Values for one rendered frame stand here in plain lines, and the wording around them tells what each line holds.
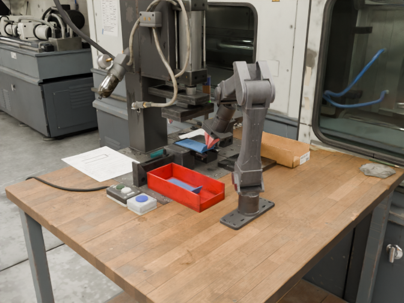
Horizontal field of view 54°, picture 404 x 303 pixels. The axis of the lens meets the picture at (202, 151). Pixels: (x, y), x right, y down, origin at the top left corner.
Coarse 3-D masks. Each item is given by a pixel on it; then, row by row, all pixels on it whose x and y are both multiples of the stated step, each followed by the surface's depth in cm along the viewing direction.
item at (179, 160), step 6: (216, 144) 158; (174, 156) 147; (180, 156) 145; (186, 156) 146; (192, 156) 149; (210, 156) 157; (216, 156) 160; (174, 162) 148; (180, 162) 146; (186, 162) 147; (192, 162) 150; (204, 162) 157; (192, 168) 151
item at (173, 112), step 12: (168, 96) 150; (180, 96) 145; (192, 96) 143; (204, 96) 144; (168, 108) 143; (180, 108) 143; (192, 108) 143; (204, 108) 147; (168, 120) 146; (180, 120) 139
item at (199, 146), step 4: (184, 140) 156; (188, 140) 156; (192, 140) 156; (180, 144) 151; (184, 144) 151; (188, 144) 151; (192, 144) 151; (196, 144) 151; (200, 144) 151; (204, 144) 151; (192, 148) 147; (196, 148) 147; (200, 148) 147; (204, 148) 144
